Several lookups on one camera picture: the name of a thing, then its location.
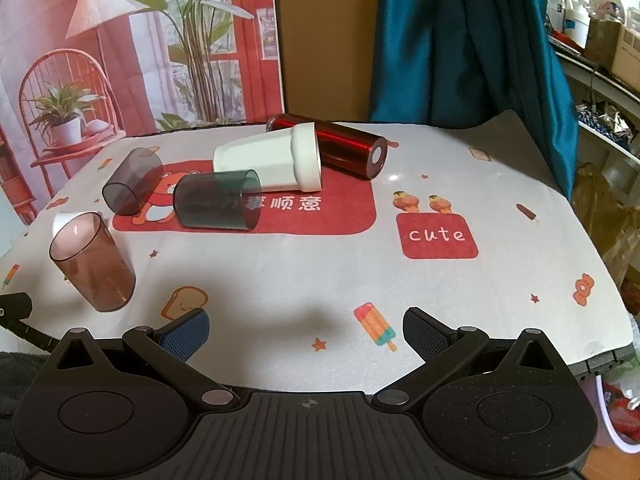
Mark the white shelf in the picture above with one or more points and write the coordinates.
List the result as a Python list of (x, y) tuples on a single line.
[(610, 110)]

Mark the white plastic container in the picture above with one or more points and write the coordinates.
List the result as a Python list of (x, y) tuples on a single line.
[(575, 20)]

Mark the large white cup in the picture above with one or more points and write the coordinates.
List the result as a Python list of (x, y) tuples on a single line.
[(270, 160)]

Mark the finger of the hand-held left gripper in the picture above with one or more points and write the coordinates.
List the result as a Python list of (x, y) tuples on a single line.
[(17, 305)]

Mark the printed white table blanket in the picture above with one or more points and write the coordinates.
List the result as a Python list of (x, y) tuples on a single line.
[(300, 270)]

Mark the yellow plastic bag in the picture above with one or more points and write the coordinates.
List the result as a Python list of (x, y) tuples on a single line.
[(607, 220)]

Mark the purple-grey translucent cup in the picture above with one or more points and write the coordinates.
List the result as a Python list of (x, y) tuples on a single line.
[(131, 180)]

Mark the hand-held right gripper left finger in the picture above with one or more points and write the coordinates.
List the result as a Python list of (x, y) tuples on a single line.
[(184, 337)]

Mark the red room wall poster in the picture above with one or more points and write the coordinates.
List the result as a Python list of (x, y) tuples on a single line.
[(150, 60)]

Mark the teal curtain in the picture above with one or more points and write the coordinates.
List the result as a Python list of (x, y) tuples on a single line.
[(450, 35)]

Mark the shiny red cup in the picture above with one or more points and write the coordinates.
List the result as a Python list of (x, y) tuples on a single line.
[(345, 145)]

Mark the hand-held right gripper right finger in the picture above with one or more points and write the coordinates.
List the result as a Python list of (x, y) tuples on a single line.
[(426, 334)]

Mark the dark fluffy cloth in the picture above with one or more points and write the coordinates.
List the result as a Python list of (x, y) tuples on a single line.
[(15, 410)]

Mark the brown wooden board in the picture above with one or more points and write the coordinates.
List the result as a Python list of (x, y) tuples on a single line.
[(325, 35)]

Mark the small white cup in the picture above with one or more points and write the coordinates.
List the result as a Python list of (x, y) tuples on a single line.
[(62, 221)]

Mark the dark green translucent cup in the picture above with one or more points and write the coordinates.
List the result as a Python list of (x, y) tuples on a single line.
[(215, 201)]

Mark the cardboard box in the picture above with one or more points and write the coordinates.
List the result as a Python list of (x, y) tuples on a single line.
[(615, 50)]

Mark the brown translucent cup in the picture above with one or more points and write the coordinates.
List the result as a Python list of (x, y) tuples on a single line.
[(95, 270)]

